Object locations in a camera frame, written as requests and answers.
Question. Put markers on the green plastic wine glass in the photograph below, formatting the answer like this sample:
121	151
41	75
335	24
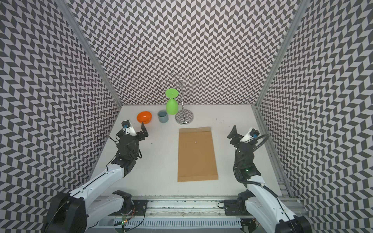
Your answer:
172	104

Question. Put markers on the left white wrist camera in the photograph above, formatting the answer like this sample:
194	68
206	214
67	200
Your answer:
128	128

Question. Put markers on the grey-blue cup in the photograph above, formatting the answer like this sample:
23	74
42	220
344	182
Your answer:
163	116

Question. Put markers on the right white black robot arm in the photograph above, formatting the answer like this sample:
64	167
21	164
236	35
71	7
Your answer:
258	199

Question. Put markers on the aluminium front rail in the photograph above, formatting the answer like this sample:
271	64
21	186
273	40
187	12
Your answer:
184	207

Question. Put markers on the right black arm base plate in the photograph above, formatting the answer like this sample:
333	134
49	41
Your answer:
235	208

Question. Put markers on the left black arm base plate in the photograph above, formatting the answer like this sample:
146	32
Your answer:
133	208

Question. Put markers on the chrome cup holder stand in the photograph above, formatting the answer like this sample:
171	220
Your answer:
184	116

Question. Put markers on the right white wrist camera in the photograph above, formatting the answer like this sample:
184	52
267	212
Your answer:
252	134

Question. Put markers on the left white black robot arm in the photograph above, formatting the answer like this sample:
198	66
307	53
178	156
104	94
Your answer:
79	210

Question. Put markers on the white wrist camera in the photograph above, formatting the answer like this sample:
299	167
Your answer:
128	128
252	134

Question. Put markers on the orange plastic bowl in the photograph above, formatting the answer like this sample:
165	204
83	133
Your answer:
144	117

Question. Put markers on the brown kraft file bag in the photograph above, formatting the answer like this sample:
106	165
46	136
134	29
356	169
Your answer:
196	156

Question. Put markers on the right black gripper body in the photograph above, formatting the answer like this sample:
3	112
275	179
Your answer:
235	141

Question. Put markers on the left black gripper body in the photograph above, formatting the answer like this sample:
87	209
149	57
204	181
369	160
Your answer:
140	136

